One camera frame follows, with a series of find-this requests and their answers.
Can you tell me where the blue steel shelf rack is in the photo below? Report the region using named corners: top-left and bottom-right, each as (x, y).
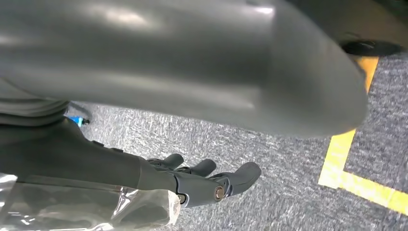
top-left (68, 116), bottom-right (90, 128)

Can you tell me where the yellow floor tape square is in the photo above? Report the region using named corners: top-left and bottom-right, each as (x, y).
top-left (318, 56), bottom-right (408, 216)

